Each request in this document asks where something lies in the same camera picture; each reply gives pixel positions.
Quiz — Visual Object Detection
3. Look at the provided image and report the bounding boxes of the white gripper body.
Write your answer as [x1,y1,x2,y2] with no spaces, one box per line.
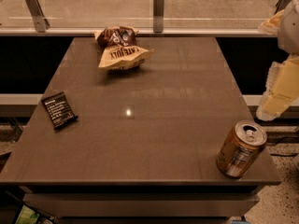
[278,0,299,54]

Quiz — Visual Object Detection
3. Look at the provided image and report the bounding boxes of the left metal railing bracket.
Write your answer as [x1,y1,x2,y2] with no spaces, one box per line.
[25,0,50,33]

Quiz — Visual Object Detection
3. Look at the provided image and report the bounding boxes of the middle metal railing bracket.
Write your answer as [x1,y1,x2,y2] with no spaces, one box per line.
[153,0,164,33]

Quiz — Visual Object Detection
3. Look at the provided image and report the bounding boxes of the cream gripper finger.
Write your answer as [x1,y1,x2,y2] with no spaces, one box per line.
[258,9,284,35]
[256,55,299,121]

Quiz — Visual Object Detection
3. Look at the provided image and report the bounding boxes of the green item under table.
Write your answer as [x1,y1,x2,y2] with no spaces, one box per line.
[11,203,55,224]

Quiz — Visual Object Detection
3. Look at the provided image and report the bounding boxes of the black snack bar wrapper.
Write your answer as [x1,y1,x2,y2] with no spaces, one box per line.
[41,92,78,130]

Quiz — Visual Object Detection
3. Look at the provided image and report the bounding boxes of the brown chip bag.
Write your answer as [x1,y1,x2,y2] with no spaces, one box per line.
[94,26,153,70]

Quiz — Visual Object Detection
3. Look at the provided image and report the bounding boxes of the metal railing bracket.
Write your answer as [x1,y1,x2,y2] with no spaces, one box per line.
[274,0,298,16]
[153,0,164,33]
[25,0,50,33]

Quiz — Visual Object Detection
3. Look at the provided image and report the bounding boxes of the black floor cable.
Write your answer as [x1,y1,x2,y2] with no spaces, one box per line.
[265,135,299,158]

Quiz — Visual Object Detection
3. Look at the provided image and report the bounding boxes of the right metal railing bracket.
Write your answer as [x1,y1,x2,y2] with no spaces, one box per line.
[274,0,298,16]

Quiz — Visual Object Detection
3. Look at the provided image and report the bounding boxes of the glass railing panel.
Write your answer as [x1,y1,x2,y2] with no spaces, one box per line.
[0,0,279,29]

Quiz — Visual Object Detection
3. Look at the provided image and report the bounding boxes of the orange soda can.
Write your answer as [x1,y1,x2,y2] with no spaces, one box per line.
[217,120,267,178]

